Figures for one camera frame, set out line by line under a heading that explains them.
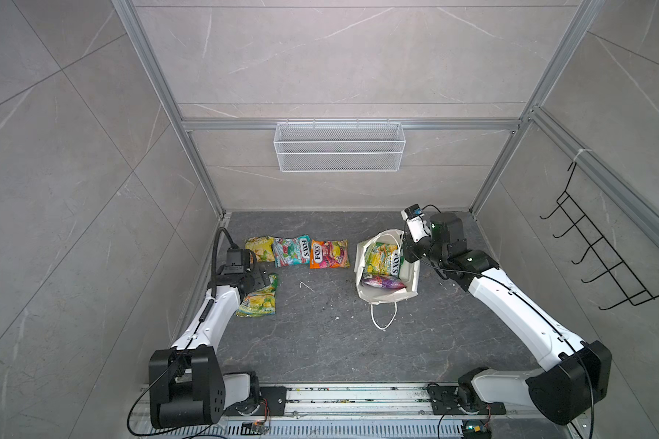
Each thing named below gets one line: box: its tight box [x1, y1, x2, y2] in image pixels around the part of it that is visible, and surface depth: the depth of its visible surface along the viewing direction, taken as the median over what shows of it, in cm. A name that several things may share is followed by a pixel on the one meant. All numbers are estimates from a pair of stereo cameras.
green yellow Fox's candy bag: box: [235, 272, 279, 318], surface depth 92 cm
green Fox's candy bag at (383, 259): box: [364, 242, 405, 278], surface depth 98 cm
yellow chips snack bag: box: [244, 235, 276, 263], surface depth 103 cm
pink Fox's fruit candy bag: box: [308, 238, 351, 270], surface depth 103 cm
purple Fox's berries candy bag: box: [361, 275, 407, 290], surface depth 89 cm
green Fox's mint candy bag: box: [272, 234, 312, 268], surface depth 105 cm
